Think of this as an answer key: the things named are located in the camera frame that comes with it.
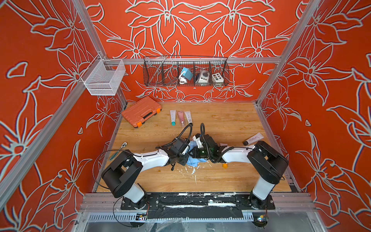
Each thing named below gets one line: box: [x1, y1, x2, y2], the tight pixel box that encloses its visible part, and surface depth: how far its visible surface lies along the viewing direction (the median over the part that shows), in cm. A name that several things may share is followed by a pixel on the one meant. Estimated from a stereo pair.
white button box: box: [211, 72, 225, 87], surface depth 97 cm
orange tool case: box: [121, 96, 162, 129], surface depth 110 cm
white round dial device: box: [198, 69, 211, 83], surface depth 93 cm
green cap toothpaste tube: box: [170, 109, 177, 127], surface depth 112 cm
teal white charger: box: [178, 67, 194, 85], surface depth 86 cm
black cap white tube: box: [184, 111, 193, 125], surface depth 112 cm
